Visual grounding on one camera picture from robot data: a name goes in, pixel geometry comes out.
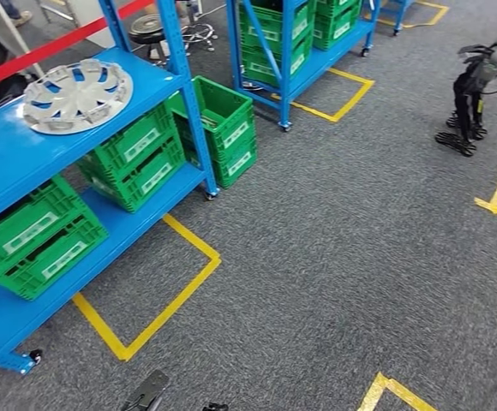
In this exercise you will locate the blue metal shelf rack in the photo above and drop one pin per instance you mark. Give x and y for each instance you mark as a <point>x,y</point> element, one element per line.
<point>400,14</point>
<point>0,153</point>
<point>317,62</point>

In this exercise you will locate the green plastic crate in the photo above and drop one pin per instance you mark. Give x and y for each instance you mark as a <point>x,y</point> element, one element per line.
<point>116,144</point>
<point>26,281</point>
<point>334,34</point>
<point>270,28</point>
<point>231,113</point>
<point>265,71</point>
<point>338,4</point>
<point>0,238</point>
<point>137,193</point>
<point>231,173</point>

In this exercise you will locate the black robot foot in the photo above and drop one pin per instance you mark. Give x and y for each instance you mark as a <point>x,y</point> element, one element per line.
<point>215,407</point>

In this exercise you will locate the person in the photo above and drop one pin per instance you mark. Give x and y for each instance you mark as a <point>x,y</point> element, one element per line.
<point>19,17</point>
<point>186,11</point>

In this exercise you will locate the black round stool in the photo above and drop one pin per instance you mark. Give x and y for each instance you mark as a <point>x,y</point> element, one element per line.
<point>146,29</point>

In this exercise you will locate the silver wheel hubcap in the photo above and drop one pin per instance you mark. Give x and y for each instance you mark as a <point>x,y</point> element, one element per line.
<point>77,93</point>

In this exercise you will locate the black legged robot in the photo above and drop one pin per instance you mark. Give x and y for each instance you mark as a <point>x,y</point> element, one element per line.
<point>467,96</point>

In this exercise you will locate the red barrier belt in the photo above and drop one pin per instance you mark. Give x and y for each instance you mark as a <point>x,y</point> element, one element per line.
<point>39,52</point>

